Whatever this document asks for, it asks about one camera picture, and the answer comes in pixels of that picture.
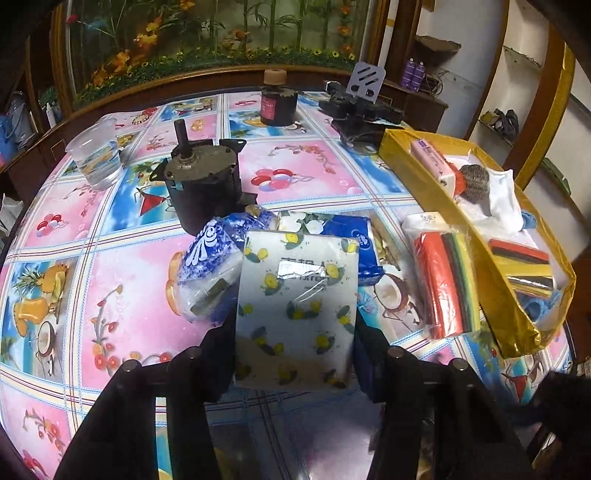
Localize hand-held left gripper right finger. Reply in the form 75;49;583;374
353;310;539;480

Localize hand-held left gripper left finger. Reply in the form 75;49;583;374
54;316;240;480

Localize lemon print tissue pack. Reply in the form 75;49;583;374
232;230;361;389

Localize blue white tissue roll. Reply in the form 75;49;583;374
177;205;280;325

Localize blue tissue pack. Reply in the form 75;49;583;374
320;215;386;288

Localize cream tissue pack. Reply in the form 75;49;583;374
401;211;452;236

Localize gold cardboard box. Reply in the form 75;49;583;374
378;128;578;360

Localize speckled knit hat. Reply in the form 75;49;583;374
461;165;491;202

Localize pink white tissue pack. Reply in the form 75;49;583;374
410;137;464;186

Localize blue knitted item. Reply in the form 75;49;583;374
525;287;563;325

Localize pack of coloured cloths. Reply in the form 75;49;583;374
412;232;482;341

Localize red black gold sheet packet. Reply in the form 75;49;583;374
487;237;556;301

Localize flower print tissue pack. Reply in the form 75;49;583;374
277;210;334;235

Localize black electric motor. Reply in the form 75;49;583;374
151;119;256;237

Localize white cloth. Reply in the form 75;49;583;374
478;167;527;234

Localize eyeglasses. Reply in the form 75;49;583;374
338;124;385;149

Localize clear plastic cup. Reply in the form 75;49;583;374
65;114;125;191

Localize white plastic bag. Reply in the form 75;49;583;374
0;193;24;234

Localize black device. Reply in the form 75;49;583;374
318;80;403;126

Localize dark bottle with cork lid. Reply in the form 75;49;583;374
259;68;299;127

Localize pair of shoes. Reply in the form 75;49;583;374
479;107;521;140

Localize wooden display cabinet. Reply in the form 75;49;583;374
0;0;451;185

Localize white slotted phone stand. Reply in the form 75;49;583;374
348;61;387;101

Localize blue thermos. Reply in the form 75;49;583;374
0;114;24;155

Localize grey thermos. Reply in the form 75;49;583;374
7;90;35;134

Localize tangled cables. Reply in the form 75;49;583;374
427;68;452;94

